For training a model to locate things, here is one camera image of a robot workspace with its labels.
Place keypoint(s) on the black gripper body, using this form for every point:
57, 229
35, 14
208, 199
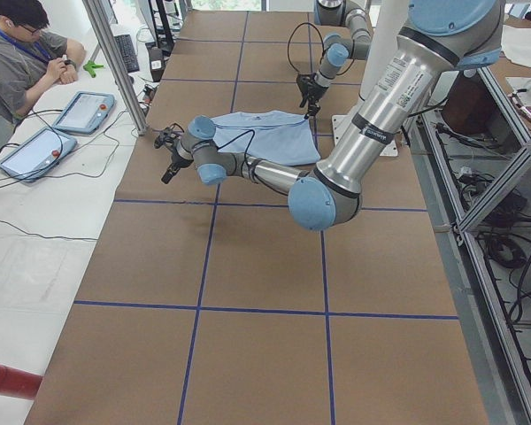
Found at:
175, 159
311, 91

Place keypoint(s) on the seated person grey shirt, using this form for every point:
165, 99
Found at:
32, 59

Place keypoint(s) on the light blue t-shirt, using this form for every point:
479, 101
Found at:
281, 137

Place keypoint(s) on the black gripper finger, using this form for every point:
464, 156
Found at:
172, 171
309, 112
315, 108
167, 176

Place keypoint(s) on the black keyboard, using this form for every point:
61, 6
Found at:
126, 49

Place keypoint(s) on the blue teach pendant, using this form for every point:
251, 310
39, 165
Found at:
84, 113
35, 157

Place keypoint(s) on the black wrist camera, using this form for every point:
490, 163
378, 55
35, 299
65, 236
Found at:
169, 137

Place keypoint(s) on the green plastic clamp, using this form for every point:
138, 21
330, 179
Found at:
91, 67

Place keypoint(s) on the aluminium guard frame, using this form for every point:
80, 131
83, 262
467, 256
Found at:
471, 144

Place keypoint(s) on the aluminium frame post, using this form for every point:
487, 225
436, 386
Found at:
104, 35

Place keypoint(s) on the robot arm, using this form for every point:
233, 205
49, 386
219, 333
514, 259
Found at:
336, 50
437, 37

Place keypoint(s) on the far blue teach pendant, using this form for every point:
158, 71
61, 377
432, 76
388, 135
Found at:
84, 113

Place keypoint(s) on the near blue teach pendant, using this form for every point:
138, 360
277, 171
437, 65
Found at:
35, 157

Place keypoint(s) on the red cylinder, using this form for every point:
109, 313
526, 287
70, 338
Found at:
17, 383

